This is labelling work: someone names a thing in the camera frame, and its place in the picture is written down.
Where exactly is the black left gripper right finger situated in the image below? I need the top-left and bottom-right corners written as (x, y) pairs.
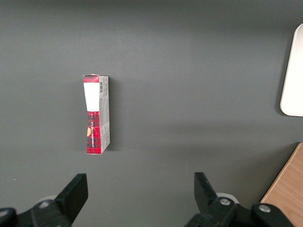
top-left (184, 172), bottom-right (252, 227)

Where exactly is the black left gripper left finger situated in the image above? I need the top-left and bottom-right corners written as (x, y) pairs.
top-left (18, 173), bottom-right (89, 227)

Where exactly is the white plastic tray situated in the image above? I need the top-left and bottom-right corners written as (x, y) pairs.
top-left (279, 23), bottom-right (303, 117)

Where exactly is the light wooden board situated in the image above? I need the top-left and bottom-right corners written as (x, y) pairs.
top-left (260, 142), bottom-right (303, 227)

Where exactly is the red plaid cardboard box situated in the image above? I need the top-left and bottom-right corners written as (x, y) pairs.
top-left (82, 74), bottom-right (111, 155)

